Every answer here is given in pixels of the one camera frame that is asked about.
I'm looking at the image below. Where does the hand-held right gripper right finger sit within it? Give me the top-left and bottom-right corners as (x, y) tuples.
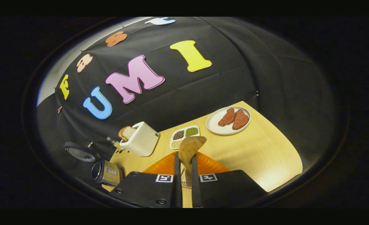
(191, 152), (267, 208)

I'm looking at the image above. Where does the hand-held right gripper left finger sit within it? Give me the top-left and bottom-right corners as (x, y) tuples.
(109, 152), (182, 208)

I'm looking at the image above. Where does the metal wire chopstick holder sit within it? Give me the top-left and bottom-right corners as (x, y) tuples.
(180, 167), (193, 189)

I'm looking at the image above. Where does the wooden spoon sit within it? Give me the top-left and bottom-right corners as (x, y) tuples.
(178, 136), (207, 187)

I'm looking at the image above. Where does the dark grey rice cooker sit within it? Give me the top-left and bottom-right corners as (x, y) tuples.
(63, 141), (124, 187)

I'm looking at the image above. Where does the white divided bean dish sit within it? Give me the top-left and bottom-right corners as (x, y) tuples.
(170, 125), (200, 150)

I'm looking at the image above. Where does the white toaster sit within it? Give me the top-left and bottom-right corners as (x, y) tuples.
(119, 122), (160, 157)

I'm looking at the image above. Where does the white round plate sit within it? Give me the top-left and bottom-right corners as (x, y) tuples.
(206, 106), (251, 135)

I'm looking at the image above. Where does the toasted bread slice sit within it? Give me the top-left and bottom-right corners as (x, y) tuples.
(118, 126), (136, 142)

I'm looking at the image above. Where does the red meat slice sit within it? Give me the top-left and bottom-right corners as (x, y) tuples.
(218, 108), (236, 127)
(232, 109), (249, 130)

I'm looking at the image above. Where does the small glass bottle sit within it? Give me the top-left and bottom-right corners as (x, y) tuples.
(106, 137), (122, 148)

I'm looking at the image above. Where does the black backdrop cloth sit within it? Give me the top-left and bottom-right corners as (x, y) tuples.
(36, 17), (338, 175)

